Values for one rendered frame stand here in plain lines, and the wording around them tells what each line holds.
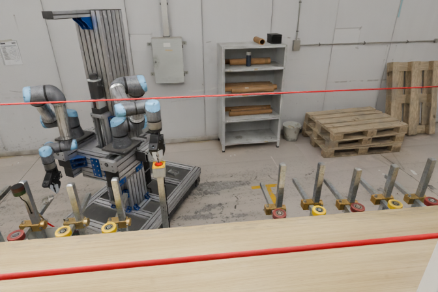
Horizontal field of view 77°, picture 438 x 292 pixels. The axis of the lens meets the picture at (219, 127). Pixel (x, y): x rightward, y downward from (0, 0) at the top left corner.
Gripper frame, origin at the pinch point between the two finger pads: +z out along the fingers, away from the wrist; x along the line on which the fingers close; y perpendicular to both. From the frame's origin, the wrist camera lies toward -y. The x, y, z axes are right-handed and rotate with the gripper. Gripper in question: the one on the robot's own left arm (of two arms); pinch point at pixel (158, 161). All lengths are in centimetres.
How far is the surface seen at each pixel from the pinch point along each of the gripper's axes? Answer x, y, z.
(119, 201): 25.1, -1.6, 24.5
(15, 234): 80, -13, 33
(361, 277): -94, -59, 34
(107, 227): 30.7, -13.4, 33.4
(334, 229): -97, -29, 34
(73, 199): 51, -2, 21
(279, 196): -73, -2, 30
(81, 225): 50, -2, 40
